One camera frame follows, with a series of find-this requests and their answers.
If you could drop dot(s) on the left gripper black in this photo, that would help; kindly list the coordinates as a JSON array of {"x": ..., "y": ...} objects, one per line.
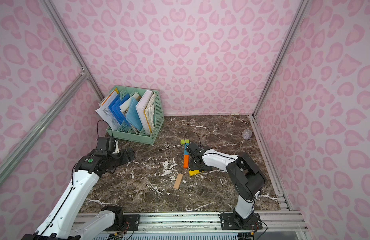
[{"x": 122, "y": 156}]

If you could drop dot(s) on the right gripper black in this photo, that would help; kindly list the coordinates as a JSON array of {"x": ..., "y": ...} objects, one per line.
[{"x": 191, "y": 157}]

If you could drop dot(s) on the yellow building block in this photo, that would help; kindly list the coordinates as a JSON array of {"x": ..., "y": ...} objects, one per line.
[{"x": 194, "y": 172}]

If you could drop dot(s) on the orange building block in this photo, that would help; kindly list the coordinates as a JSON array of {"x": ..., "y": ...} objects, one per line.
[{"x": 186, "y": 162}]

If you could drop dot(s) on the teal block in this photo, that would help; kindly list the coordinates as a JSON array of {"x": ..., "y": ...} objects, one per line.
[{"x": 185, "y": 149}]

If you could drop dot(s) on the green building block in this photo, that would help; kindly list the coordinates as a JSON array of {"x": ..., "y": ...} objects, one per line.
[{"x": 183, "y": 142}]

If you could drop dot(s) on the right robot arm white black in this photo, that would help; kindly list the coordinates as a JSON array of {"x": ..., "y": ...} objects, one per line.
[{"x": 246, "y": 176}]

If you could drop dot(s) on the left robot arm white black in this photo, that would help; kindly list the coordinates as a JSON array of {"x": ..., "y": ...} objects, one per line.
[{"x": 58, "y": 225}]

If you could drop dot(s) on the natural wood building block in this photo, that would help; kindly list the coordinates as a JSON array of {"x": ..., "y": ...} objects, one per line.
[{"x": 178, "y": 181}]

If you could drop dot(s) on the green plastic file basket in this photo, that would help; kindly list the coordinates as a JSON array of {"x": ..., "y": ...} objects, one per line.
[{"x": 128, "y": 133}]

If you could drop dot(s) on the light blue folder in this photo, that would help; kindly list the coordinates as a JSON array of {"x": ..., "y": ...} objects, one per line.
[{"x": 132, "y": 116}]

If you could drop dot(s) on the blue folders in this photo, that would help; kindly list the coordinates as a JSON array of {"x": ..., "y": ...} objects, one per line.
[{"x": 116, "y": 110}]

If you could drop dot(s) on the white paper sheets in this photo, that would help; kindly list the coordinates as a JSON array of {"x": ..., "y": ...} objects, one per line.
[{"x": 105, "y": 112}]

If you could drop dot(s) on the white booklets stack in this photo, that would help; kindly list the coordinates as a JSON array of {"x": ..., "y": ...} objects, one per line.
[{"x": 145, "y": 110}]

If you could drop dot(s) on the clear plastic cup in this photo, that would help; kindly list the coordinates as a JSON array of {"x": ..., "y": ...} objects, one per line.
[{"x": 247, "y": 134}]

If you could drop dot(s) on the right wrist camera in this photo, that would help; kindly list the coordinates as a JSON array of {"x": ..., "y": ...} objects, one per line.
[{"x": 194, "y": 150}]

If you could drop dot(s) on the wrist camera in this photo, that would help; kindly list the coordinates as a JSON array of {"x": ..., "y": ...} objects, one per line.
[
  {"x": 194, "y": 150},
  {"x": 106, "y": 145}
]

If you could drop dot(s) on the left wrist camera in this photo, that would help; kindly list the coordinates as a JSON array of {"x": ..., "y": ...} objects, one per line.
[{"x": 106, "y": 145}]

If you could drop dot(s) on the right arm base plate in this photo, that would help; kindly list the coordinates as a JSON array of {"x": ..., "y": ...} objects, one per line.
[{"x": 232, "y": 221}]

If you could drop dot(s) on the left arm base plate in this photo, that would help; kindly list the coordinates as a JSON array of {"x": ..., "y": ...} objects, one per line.
[{"x": 124, "y": 223}]

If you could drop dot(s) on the aluminium front rail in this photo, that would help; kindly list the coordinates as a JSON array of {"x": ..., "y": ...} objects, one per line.
[{"x": 207, "y": 222}]

